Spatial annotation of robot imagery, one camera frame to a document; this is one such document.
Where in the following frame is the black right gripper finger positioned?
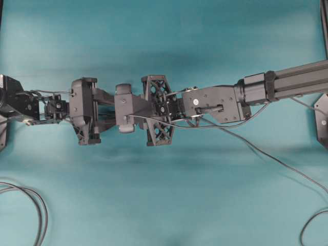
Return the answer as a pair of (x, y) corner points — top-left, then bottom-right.
(129, 114), (154, 130)
(131, 94), (151, 108)

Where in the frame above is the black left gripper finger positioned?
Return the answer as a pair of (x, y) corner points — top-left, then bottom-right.
(92, 88), (115, 106)
(92, 117), (116, 134)

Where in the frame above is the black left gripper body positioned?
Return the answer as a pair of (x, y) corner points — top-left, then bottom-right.
(69, 77), (101, 146)

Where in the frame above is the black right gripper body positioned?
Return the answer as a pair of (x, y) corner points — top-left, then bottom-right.
(141, 75), (174, 146)

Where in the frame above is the black male USB cable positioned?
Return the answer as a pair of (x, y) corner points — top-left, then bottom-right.
(163, 116), (328, 195)

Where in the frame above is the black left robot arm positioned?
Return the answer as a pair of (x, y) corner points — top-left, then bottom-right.
(1, 75), (116, 149)

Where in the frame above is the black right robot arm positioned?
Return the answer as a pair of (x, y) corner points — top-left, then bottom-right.
(115, 61), (327, 146)

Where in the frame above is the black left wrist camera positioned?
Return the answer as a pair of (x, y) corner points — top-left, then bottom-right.
(44, 94), (69, 120)

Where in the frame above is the black looped cable bottom left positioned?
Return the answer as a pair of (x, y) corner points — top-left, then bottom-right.
(0, 181), (49, 246)

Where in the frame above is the black frame post top left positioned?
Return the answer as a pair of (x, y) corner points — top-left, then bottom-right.
(0, 0), (4, 27)

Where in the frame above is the black frame post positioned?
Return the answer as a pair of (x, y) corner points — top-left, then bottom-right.
(320, 0), (328, 58)
(0, 0), (4, 27)

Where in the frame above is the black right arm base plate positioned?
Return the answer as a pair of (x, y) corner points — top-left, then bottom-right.
(314, 93), (327, 149)

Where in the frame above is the black frame post top right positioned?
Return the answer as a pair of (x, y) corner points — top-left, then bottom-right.
(320, 0), (328, 58)

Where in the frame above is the black cable bottom right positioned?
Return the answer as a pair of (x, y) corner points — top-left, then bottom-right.
(299, 209), (328, 246)

